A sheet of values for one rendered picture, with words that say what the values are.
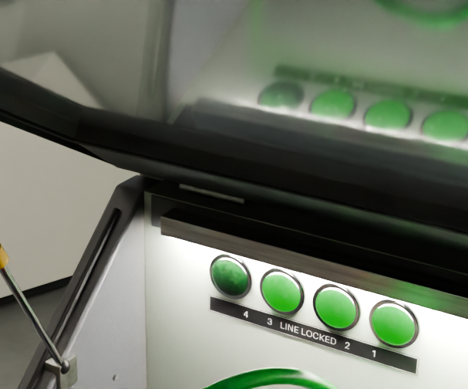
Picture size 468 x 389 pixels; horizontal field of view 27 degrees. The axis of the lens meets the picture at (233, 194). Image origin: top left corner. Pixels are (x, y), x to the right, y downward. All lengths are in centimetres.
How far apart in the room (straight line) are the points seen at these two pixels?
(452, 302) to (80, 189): 296
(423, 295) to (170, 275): 30
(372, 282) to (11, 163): 276
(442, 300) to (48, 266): 301
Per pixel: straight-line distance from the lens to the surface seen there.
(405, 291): 89
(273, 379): 77
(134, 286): 106
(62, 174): 369
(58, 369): 99
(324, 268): 91
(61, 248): 380
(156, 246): 105
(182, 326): 108
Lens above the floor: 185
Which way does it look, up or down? 23 degrees down
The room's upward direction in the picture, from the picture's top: 1 degrees clockwise
